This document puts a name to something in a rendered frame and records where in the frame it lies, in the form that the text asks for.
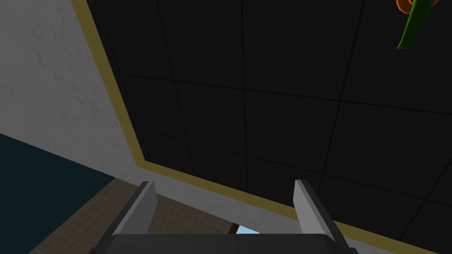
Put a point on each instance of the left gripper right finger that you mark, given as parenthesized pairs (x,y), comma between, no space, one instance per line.
(312,211)

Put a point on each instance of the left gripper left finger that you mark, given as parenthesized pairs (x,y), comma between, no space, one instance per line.
(137,211)

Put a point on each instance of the green plant in orange pot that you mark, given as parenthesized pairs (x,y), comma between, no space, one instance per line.
(414,24)

